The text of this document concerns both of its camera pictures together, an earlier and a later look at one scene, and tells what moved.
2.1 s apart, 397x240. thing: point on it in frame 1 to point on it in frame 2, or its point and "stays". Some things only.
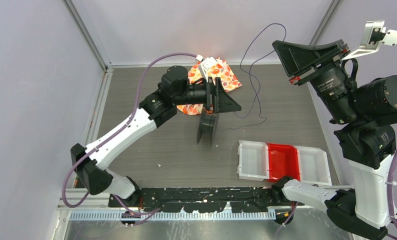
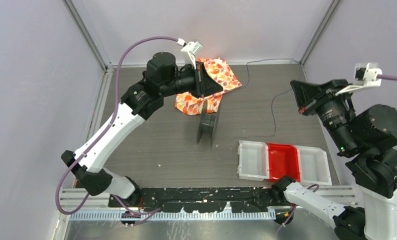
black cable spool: x=208 y=122 stays
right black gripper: x=294 y=56 to x=305 y=93
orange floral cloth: x=220 y=69 stays
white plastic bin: x=253 y=160 stays
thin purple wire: x=256 y=82 to x=274 y=96
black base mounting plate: x=240 y=199 stays
